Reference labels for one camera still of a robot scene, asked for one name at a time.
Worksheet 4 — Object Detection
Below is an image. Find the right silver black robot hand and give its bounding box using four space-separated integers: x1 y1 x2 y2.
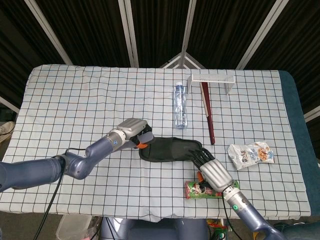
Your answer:
187 147 234 193

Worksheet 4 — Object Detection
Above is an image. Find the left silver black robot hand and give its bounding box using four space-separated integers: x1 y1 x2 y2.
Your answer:
119 118 154 148

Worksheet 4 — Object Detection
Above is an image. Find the black rubber slipper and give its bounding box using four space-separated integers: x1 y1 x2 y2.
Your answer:
138 136 204 163

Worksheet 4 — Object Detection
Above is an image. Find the green Pringles can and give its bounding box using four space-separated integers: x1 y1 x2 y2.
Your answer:
184 179 241 200

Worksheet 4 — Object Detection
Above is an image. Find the silver snack bag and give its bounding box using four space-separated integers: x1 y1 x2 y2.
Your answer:
226 140 275 171

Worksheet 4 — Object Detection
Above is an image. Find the white black checkered tablecloth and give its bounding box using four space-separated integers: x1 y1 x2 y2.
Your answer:
0 64 312 223

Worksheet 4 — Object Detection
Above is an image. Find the clear plastic water bottle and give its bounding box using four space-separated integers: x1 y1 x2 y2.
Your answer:
173 81 189 130

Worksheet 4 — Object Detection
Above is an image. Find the dark red folded fan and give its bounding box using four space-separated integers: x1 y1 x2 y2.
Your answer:
199 81 216 146

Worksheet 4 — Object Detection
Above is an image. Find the teal padded table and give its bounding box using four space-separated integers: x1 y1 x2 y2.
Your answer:
278 70 320 227

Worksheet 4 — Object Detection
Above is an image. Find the teal upholstered seat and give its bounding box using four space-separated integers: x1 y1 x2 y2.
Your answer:
273 222 320 240

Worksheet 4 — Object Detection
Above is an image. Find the clear plastic storage box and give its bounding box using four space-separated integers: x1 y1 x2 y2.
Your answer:
56 214 101 240

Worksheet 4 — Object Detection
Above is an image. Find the white sneaker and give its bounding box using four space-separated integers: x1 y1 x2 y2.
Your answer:
0 121 15 144

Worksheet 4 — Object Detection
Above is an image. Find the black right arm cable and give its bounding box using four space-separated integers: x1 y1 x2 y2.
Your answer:
221 197 241 240

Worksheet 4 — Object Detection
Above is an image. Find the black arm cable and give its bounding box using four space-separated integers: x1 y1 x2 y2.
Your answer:
33 148 87 240
221 197 241 240

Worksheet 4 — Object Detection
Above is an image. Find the colourful wire bundle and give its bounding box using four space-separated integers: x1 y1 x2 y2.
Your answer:
206 218 227 240

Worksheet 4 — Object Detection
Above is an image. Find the white wire mesh shelf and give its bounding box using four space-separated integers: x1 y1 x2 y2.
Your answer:
186 73 236 95

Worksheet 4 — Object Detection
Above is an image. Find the dark folding screen white frame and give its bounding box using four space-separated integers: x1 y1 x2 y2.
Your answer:
0 0 320 123

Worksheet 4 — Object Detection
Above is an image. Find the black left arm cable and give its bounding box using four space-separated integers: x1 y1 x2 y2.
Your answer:
33 148 87 240

